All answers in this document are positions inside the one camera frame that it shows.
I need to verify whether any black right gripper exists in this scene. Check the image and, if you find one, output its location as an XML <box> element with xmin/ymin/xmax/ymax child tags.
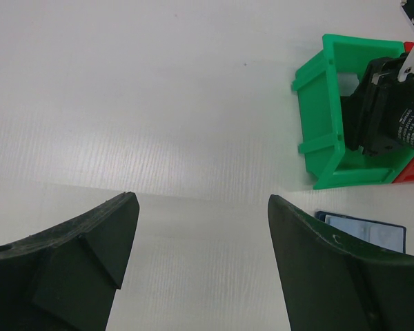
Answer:
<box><xmin>341</xmin><ymin>57</ymin><xmax>414</xmax><ymax>157</ymax></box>

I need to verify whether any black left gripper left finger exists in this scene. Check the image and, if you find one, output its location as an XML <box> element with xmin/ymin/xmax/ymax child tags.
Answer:
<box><xmin>0</xmin><ymin>192</ymin><xmax>139</xmax><ymax>330</ymax></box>

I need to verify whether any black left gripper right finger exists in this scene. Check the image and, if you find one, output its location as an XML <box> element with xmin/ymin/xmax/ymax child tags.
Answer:
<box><xmin>268</xmin><ymin>195</ymin><xmax>414</xmax><ymax>330</ymax></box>

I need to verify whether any blue leather card holder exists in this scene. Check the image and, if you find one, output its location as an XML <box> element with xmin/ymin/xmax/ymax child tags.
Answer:
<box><xmin>315</xmin><ymin>210</ymin><xmax>406</xmax><ymax>254</ymax></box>

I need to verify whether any green plastic bin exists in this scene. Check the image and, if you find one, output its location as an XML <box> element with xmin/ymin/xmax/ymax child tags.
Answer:
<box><xmin>292</xmin><ymin>34</ymin><xmax>414</xmax><ymax>190</ymax></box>

